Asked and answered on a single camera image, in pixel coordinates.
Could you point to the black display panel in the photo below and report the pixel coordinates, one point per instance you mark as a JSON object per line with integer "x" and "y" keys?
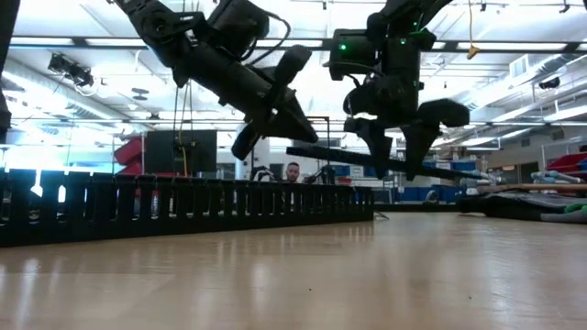
{"x": 197, "y": 151}

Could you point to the black mounted camera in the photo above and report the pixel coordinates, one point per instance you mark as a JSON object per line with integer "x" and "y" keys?
{"x": 73, "y": 71}

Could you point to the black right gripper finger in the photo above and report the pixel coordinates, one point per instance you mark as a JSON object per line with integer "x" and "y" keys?
{"x": 376, "y": 142}
{"x": 419, "y": 146}

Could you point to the yellow hanging pendant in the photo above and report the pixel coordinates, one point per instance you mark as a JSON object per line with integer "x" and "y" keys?
{"x": 472, "y": 50}

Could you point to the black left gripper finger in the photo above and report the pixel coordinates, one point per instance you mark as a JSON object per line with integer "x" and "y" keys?
{"x": 289, "y": 121}
{"x": 245, "y": 142}

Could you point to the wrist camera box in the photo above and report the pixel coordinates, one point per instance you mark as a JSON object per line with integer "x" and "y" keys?
{"x": 293, "y": 66}
{"x": 357, "y": 101}

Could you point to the grey blue rolled tube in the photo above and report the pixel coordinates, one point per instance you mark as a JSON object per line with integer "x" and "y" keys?
{"x": 486, "y": 176}
{"x": 555, "y": 177}

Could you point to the blue storage bins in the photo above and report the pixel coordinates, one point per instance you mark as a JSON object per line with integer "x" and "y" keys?
{"x": 454, "y": 166}

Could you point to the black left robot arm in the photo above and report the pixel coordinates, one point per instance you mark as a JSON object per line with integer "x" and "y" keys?
{"x": 156, "y": 23}

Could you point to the red bin shelving rack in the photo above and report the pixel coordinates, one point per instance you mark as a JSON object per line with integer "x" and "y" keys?
{"x": 128, "y": 156}

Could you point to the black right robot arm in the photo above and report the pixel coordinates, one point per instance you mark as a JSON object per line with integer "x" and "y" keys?
{"x": 399, "y": 55}

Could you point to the wooden workbench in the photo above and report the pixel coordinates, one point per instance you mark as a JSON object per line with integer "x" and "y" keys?
{"x": 527, "y": 187}

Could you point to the long light bar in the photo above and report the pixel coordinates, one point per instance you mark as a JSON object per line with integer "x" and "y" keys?
{"x": 504, "y": 46}

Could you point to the black duct cover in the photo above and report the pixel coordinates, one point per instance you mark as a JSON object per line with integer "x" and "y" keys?
{"x": 330, "y": 156}

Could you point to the person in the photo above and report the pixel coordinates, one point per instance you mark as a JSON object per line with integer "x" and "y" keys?
{"x": 292, "y": 170}

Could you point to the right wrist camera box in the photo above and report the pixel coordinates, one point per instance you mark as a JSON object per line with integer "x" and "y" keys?
{"x": 357, "y": 101}

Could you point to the white building column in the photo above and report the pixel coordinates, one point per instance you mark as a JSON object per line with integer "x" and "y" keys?
{"x": 263, "y": 160}

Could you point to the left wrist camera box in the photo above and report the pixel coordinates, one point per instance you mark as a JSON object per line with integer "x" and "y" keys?
{"x": 293, "y": 66}

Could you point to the background black robot arm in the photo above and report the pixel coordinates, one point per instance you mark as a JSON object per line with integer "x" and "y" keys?
{"x": 261, "y": 174}
{"x": 323, "y": 174}

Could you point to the red storage bin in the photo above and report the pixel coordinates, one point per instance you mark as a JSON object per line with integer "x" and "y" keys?
{"x": 566, "y": 162}

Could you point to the black aluminium table frame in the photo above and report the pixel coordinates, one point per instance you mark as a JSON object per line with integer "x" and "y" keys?
{"x": 413, "y": 207}

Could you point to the black ceiling fixture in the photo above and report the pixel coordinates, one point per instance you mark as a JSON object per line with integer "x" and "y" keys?
{"x": 549, "y": 83}

